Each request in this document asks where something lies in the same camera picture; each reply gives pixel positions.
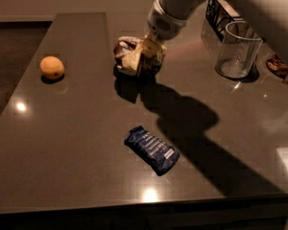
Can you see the clear glass jar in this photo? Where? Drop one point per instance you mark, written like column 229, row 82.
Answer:
column 239, row 49

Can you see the blue snack bar wrapper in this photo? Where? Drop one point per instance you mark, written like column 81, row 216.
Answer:
column 156, row 153

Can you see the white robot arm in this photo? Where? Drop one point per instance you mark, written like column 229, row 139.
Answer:
column 269, row 18

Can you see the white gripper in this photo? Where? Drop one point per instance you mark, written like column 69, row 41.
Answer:
column 162, row 26

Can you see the black wire basket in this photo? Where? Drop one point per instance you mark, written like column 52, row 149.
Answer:
column 218, row 14

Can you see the brown snack packet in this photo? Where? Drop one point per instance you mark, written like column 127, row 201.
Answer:
column 277, row 66

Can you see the orange fruit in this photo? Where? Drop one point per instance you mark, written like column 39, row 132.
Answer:
column 51, row 68

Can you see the brown chip bag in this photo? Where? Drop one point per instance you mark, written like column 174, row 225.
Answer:
column 130, row 60

